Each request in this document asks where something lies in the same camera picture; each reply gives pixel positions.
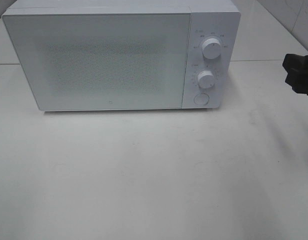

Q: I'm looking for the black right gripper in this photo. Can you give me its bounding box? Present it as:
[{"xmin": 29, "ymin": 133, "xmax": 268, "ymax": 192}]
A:
[{"xmin": 282, "ymin": 54, "xmax": 308, "ymax": 95}]

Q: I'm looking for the white microwave knob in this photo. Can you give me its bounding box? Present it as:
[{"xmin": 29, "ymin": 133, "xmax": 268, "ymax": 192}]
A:
[
  {"xmin": 197, "ymin": 70, "xmax": 216, "ymax": 89},
  {"xmin": 201, "ymin": 36, "xmax": 222, "ymax": 60}
]

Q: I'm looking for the round white door button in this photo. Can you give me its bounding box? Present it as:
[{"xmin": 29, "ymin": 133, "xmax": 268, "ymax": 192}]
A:
[{"xmin": 194, "ymin": 93, "xmax": 210, "ymax": 106}]

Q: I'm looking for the white microwave door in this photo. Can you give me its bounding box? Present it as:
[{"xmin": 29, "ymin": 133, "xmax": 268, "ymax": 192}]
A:
[{"xmin": 3, "ymin": 13, "xmax": 190, "ymax": 111}]

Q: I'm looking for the white microwave oven body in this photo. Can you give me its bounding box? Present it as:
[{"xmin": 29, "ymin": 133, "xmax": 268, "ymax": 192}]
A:
[{"xmin": 2, "ymin": 0, "xmax": 241, "ymax": 111}]

